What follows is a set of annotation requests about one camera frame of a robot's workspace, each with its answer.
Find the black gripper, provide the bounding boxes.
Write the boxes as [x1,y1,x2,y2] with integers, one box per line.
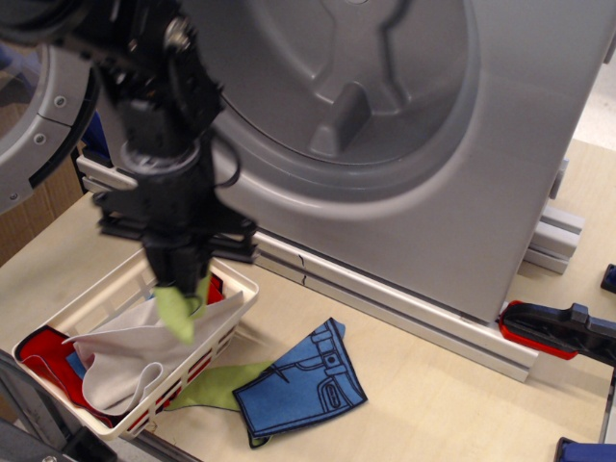
[93,158,257,295]

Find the small green felt cloth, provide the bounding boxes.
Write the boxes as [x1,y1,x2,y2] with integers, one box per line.
[153,274,211,345]

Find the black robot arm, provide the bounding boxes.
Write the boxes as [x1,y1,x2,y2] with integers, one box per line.
[1,1,256,296]

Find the white plastic laundry basket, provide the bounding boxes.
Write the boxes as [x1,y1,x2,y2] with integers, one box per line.
[13,250,259,441]

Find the grey round machine door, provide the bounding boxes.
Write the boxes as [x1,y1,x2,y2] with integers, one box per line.
[1,42,98,213]

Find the grey toy washing machine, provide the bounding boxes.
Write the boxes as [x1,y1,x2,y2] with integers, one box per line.
[183,1,615,321]

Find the beige cloth in basket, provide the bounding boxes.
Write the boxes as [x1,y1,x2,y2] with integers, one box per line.
[69,288,244,416]

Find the green felt cloth on table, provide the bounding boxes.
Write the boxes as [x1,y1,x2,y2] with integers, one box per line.
[163,360,275,449]

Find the red felt garment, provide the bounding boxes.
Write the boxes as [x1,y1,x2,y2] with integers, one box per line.
[18,273,226,428]

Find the blue felt jeans shorts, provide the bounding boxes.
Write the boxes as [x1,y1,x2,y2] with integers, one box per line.
[233,318,368,439]

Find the blue clamp behind door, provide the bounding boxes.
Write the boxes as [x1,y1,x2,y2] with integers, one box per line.
[1,43,40,89]

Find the red black clamp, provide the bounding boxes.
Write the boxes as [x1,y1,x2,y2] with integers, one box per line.
[499,300,615,368]

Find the black blue clamp edge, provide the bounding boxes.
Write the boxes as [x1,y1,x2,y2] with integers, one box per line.
[601,264,616,294]

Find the blue black clamp corner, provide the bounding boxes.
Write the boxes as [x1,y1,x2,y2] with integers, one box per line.
[553,437,616,462]

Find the grey metal frame corner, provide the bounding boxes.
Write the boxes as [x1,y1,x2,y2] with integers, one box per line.
[0,348,203,462]

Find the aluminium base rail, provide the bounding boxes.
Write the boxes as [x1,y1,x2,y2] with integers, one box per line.
[75,152,539,384]

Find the short aluminium rail right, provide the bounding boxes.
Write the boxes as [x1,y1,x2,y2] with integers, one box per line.
[524,205,585,274]

